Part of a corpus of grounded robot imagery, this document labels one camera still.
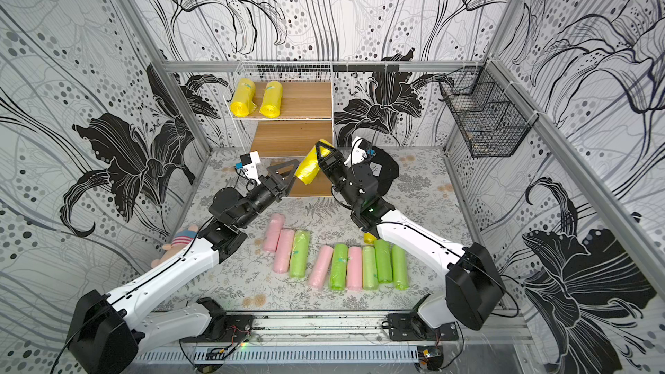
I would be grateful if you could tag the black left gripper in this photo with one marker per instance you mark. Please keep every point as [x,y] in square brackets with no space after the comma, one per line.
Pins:
[290,172]

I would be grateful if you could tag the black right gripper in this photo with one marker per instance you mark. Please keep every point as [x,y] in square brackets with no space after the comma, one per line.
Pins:
[337,170]

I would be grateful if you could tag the yellow trash bag roll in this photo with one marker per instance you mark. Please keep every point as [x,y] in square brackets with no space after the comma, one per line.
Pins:
[369,239]
[272,100]
[308,169]
[242,104]

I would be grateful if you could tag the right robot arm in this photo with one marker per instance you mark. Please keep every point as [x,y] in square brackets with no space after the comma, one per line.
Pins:
[472,284]

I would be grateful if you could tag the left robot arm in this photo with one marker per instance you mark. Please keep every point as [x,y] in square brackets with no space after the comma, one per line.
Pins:
[108,331]

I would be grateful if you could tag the pink trash bag roll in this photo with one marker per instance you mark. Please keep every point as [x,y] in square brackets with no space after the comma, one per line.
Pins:
[321,267]
[283,251]
[354,277]
[272,233]

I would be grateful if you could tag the green trash bag roll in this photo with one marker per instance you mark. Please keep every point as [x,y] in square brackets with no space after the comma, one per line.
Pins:
[337,280]
[399,268]
[369,269]
[383,261]
[299,256]

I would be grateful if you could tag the black cap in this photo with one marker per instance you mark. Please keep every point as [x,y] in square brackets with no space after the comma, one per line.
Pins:
[384,168]

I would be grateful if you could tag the plush toy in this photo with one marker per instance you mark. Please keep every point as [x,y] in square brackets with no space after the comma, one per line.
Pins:
[180,241]

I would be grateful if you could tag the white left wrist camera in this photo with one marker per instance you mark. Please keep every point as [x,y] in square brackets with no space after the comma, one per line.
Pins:
[247,167]

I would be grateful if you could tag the white wire wooden shelf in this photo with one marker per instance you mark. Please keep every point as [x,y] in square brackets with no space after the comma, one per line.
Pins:
[306,111]

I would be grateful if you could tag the black wire wall basket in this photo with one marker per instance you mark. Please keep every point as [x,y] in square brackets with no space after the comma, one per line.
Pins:
[490,123]

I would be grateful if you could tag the metal base rail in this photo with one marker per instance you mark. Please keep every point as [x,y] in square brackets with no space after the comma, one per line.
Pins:
[281,338]

